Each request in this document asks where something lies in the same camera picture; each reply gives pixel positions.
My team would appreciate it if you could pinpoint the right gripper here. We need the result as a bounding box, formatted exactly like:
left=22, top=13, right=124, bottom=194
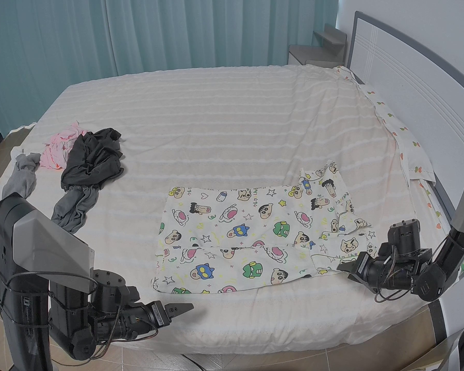
left=337, top=253, right=391, bottom=294

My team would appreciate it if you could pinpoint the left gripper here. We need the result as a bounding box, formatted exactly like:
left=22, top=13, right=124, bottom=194
left=108, top=301, right=194, bottom=341

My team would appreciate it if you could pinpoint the white printed pyjama top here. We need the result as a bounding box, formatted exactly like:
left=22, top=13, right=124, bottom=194
left=150, top=160, right=379, bottom=294

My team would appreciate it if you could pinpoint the bed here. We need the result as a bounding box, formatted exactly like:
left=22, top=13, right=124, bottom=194
left=0, top=11, right=464, bottom=352

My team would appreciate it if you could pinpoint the white wooden bedside table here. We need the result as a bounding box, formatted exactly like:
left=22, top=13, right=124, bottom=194
left=408, top=336, right=461, bottom=371

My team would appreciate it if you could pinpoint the white printed pillow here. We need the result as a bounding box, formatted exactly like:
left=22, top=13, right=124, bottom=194
left=334, top=65, right=366, bottom=84
left=361, top=83, right=435, bottom=182

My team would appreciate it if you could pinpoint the dark grey garment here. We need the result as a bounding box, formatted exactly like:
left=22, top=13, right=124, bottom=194
left=51, top=186, right=101, bottom=235

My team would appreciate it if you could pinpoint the black garment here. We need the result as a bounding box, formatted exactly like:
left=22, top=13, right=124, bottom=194
left=61, top=128, right=124, bottom=191

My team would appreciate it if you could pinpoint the pink garment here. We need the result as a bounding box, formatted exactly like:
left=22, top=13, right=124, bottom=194
left=40, top=120, right=87, bottom=171

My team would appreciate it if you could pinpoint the grey and white garment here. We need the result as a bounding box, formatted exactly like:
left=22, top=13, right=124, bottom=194
left=2, top=152, right=42, bottom=200

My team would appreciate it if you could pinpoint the grey bedside table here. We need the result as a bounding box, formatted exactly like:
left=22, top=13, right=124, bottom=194
left=288, top=23, right=348, bottom=68

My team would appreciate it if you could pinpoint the blue-green curtain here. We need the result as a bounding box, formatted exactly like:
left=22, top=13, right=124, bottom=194
left=0, top=0, right=341, bottom=134

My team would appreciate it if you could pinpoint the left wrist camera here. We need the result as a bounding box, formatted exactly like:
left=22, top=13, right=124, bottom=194
left=122, top=284, right=140, bottom=305

